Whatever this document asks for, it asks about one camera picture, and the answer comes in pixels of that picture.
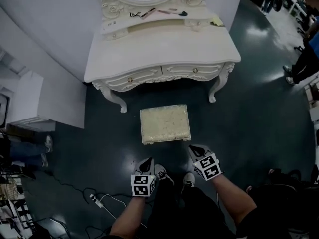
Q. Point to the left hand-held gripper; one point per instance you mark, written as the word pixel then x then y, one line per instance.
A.
pixel 142 185

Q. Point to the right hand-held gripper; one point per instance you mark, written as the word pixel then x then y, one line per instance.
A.
pixel 209 168

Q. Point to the cream upholstered stool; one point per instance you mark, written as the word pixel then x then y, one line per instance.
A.
pixel 164 124

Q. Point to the white ornate dressing table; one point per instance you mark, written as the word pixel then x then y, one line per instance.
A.
pixel 162 41

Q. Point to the person's left forearm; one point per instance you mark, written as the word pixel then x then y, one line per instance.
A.
pixel 127 218

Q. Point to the person's right forearm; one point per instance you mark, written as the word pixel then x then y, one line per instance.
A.
pixel 231 198

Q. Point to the person's left white shoe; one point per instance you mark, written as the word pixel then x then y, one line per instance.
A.
pixel 162 173

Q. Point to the person's white shoe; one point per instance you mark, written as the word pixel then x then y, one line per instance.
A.
pixel 189 182
pixel 162 173

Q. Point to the person's right white shoe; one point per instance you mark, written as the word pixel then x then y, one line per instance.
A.
pixel 189 182

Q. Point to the person's left leg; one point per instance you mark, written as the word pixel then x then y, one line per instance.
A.
pixel 164 203

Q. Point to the person's leg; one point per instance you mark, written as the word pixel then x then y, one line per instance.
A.
pixel 164 203
pixel 199 208

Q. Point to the person's right leg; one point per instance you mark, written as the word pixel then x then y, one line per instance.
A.
pixel 199 208

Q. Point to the white power strip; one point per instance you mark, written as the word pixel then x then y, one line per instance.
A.
pixel 96 200

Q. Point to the black backpack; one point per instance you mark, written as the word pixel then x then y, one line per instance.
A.
pixel 286 195

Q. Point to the white low cabinet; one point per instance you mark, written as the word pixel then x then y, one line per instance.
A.
pixel 30 98

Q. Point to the dark green makeup brush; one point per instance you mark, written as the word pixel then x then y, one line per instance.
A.
pixel 183 14

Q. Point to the beige flat makeup stick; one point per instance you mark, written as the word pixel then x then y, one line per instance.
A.
pixel 148 13

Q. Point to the black eyelash curler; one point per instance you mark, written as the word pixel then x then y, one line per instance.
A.
pixel 134 15

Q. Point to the white open shelf unit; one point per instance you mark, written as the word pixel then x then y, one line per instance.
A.
pixel 10 66

